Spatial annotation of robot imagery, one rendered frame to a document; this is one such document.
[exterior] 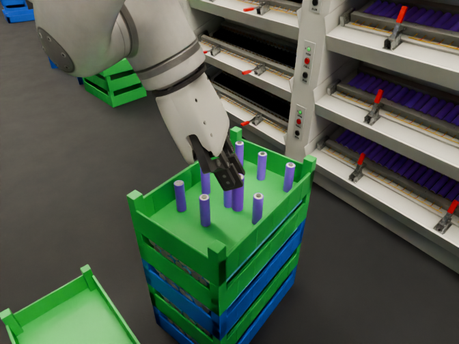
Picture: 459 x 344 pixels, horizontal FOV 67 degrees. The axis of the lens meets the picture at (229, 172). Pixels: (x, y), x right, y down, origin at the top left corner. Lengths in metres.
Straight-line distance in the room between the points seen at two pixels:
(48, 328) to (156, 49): 0.74
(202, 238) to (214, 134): 0.24
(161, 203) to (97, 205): 0.58
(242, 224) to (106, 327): 0.45
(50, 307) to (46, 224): 0.32
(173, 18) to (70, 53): 0.12
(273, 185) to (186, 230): 0.21
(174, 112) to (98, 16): 0.15
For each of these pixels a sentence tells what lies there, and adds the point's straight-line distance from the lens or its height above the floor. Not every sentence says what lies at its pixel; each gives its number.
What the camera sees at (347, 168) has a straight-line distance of 1.16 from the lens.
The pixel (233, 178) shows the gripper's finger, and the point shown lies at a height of 0.48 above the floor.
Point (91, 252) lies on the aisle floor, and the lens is 1.09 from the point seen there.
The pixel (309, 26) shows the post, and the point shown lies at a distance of 1.07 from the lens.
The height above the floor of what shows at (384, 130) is 0.32.
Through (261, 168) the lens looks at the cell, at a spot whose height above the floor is 0.36.
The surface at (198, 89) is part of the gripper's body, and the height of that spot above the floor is 0.61.
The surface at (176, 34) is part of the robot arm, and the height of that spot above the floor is 0.67.
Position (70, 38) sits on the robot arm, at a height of 0.69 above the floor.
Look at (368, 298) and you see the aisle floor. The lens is 0.99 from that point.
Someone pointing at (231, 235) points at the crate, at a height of 0.32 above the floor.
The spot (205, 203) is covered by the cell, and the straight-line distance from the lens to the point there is 0.59.
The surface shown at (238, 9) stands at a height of 0.52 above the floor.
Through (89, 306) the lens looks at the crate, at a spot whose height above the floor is 0.00.
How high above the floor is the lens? 0.78
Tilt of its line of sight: 37 degrees down
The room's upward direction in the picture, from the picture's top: straight up
